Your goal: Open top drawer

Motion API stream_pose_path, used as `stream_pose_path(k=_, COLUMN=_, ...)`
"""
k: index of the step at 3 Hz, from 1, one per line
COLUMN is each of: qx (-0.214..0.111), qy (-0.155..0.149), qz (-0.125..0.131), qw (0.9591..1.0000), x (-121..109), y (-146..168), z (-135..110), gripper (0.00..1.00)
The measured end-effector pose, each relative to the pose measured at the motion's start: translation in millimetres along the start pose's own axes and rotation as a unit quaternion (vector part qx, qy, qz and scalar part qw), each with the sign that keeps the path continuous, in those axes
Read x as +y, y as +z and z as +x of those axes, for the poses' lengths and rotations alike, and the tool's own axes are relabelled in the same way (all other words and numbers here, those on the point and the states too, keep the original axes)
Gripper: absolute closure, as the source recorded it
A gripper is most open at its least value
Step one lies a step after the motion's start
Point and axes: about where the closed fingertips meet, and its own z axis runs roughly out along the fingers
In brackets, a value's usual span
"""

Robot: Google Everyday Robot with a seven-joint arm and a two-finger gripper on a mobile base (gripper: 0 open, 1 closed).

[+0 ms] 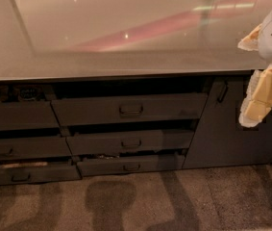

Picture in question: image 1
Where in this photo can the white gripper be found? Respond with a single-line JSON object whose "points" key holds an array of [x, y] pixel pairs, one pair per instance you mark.
{"points": [[258, 97]]}

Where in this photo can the grey drawer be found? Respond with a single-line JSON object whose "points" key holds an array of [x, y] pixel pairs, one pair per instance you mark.
{"points": [[91, 167], [33, 148], [28, 175], [131, 141], [121, 109], [26, 115]]}

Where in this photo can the dark items in left drawer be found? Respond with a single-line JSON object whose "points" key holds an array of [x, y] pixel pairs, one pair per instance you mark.
{"points": [[21, 93]]}

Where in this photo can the grey cabinet door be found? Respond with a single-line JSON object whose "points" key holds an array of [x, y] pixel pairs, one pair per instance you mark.
{"points": [[220, 140]]}

